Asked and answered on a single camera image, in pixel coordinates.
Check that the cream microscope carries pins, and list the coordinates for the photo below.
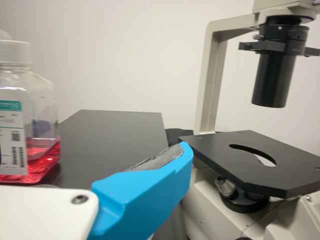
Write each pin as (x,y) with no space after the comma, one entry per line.
(250,160)

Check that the black platform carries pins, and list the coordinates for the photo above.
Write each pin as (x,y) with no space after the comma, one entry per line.
(110,140)

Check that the red liquid bottle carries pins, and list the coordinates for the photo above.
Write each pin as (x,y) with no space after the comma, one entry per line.
(15,110)

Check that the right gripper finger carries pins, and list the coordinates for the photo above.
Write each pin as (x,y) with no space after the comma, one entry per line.
(140,195)

